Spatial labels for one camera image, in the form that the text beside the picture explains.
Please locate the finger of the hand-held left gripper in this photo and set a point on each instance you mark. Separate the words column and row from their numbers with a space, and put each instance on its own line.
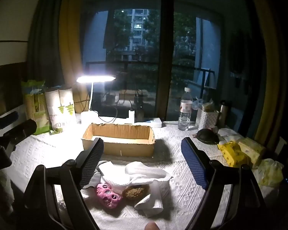
column 24, row 127
column 8, row 119

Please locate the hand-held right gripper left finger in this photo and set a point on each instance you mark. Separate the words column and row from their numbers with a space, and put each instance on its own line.
column 91, row 164

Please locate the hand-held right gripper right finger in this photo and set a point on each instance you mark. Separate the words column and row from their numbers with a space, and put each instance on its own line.
column 195, row 164

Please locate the grey sock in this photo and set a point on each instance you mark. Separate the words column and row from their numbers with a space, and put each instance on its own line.
column 97, row 176

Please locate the pink plush toy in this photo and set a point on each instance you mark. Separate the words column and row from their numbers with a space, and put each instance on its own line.
column 108, row 194

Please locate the cardboard box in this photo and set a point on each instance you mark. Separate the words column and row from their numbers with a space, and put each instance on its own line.
column 129, row 148

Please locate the white sock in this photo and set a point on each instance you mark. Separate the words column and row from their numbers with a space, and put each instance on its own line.
column 144, row 170

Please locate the brown round plush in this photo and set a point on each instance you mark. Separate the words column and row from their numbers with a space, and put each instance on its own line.
column 135, row 192

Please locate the person's left forearm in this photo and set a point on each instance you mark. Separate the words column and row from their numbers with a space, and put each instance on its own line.
column 2, row 191

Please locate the person's right hand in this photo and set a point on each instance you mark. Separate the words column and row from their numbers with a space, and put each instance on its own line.
column 151, row 226

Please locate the black pouch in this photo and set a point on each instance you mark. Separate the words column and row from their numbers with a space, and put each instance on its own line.
column 206, row 135

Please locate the white textured tablecloth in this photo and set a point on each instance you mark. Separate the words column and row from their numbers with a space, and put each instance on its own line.
column 177, row 191

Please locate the paper cup sleeve package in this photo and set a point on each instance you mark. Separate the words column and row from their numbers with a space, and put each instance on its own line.
column 60, row 110

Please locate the white perforated container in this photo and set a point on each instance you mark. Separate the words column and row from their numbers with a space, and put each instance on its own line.
column 207, row 121

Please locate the white paper napkins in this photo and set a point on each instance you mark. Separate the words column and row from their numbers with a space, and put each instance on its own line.
column 230, row 135

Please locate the clear water bottle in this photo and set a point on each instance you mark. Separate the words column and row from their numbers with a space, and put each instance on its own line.
column 184, row 115

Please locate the pale yellow tissue pack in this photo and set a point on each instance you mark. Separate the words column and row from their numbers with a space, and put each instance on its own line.
column 252, row 149

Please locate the white flat box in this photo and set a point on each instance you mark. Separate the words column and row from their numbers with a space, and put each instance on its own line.
column 153, row 123

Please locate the steel thermos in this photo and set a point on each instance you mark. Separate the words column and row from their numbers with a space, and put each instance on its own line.
column 223, row 112

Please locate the white charger block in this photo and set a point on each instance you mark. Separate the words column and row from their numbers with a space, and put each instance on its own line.
column 131, row 117

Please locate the white plastic bag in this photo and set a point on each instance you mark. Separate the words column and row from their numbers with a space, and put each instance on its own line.
column 270, row 172

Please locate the white desk lamp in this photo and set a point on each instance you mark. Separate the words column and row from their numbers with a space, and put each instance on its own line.
column 96, row 78

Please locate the dark grey curtain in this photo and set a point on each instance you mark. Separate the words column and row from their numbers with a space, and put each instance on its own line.
column 43, row 40

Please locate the yellow curtain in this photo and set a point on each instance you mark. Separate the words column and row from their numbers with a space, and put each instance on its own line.
column 271, row 52
column 69, row 40

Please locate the black balcony railing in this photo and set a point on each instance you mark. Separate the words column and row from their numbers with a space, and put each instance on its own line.
column 144, row 63

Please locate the dark sliding door frame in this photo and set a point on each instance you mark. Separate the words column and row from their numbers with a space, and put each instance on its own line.
column 165, row 52

